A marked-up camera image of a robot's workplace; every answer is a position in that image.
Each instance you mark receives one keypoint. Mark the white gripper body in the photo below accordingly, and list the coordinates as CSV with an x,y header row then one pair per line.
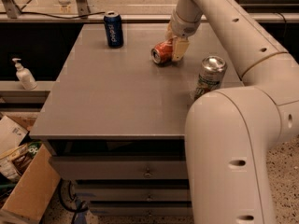
x,y
183,27

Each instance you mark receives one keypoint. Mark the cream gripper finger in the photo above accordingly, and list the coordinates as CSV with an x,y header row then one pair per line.
x,y
180,46
169,34

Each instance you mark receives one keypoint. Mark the orange coke can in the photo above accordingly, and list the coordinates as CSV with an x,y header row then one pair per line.
x,y
162,52

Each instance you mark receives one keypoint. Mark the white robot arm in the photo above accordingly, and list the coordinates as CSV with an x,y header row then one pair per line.
x,y
229,131

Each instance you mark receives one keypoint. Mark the silver green soda can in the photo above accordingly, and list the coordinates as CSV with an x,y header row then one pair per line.
x,y
211,73

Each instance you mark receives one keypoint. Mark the blue pepsi can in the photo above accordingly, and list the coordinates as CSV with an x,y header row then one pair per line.
x,y
113,26

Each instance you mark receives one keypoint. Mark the grey drawer cabinet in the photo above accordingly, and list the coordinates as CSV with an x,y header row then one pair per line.
x,y
118,102

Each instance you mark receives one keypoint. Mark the top grey drawer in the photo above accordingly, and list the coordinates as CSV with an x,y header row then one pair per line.
x,y
117,168

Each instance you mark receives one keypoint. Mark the grey drawer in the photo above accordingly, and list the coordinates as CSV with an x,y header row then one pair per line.
x,y
157,209
147,193
117,168

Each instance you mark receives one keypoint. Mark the white pump dispenser bottle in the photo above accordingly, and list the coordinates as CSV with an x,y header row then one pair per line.
x,y
24,75

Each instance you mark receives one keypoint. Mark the middle grey drawer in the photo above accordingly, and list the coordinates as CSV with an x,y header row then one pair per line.
x,y
147,193

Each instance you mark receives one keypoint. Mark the bottom grey drawer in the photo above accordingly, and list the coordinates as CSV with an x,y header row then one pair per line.
x,y
157,209

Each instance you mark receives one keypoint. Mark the white paper sheet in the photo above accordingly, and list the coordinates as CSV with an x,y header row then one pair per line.
x,y
11,134

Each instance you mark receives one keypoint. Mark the snack bag in box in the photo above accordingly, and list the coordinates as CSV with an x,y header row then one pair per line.
x,y
14,162

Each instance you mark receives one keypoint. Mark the brown cardboard box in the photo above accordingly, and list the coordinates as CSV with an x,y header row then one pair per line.
x,y
25,201

